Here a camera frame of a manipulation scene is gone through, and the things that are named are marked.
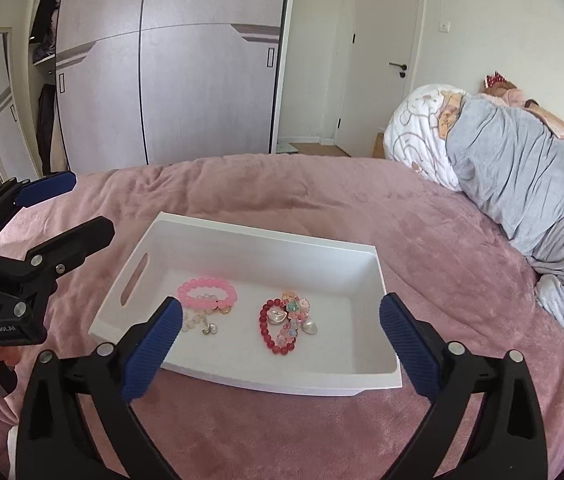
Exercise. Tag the grey blanket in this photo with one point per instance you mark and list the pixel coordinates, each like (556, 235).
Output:
(527, 180)

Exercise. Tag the red bow headband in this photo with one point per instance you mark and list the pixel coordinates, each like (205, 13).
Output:
(494, 79)

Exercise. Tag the silver heart earring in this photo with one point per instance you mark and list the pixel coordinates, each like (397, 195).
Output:
(310, 328)

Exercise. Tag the white room door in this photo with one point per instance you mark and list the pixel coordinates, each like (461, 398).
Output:
(379, 55)

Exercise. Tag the small silver drop earring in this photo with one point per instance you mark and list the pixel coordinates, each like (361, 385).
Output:
(210, 329)

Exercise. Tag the wooden bedside table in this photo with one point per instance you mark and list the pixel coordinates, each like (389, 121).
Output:
(378, 145)

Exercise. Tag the white cartoon print quilt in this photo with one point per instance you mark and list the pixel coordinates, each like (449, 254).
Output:
(424, 130)

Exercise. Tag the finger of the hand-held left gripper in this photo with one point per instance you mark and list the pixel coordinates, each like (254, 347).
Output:
(79, 237)
(47, 185)

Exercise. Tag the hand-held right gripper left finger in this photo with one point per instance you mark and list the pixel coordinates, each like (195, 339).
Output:
(154, 350)

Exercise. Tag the hanging dark clothes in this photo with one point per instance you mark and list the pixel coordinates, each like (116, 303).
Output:
(44, 15)

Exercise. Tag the white framed mirror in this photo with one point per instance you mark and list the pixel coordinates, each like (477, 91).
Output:
(4, 105)

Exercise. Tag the grey sliding wardrobe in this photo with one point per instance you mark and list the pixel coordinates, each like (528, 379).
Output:
(172, 60)

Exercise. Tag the pink plush toy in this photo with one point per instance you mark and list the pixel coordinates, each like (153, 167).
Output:
(509, 95)

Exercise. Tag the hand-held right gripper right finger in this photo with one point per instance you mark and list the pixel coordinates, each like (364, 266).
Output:
(409, 345)

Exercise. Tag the pink plush bed blanket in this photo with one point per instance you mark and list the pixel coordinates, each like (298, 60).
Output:
(462, 270)

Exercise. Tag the white plastic storage box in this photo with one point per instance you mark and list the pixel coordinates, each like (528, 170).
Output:
(312, 280)

